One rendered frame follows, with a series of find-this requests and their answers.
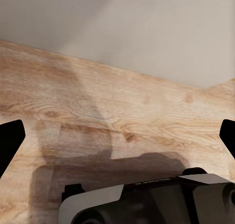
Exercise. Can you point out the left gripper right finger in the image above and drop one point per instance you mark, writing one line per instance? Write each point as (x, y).
(227, 135)

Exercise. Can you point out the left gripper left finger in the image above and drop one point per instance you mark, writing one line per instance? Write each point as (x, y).
(12, 134)

